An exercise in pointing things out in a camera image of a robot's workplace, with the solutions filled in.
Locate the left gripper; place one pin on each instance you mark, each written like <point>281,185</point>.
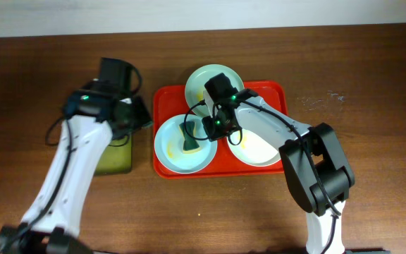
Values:
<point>137,115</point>

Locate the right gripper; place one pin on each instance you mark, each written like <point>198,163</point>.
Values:
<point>206,124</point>

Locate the light blue plate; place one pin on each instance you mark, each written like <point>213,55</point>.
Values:
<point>168,146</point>

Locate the green and yellow sponge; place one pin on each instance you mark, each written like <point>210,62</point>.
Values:
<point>190,145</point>

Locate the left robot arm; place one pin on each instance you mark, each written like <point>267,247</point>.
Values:
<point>103,110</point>

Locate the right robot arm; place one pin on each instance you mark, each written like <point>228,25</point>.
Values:
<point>317,172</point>

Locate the red plastic tray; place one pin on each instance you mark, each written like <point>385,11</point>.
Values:
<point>170,101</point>

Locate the black tray with soapy water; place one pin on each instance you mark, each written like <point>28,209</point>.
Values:
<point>116,159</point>

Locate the white plate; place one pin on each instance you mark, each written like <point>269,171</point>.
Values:
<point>250,149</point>

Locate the green plate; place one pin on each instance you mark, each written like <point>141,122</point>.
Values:
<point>194,88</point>

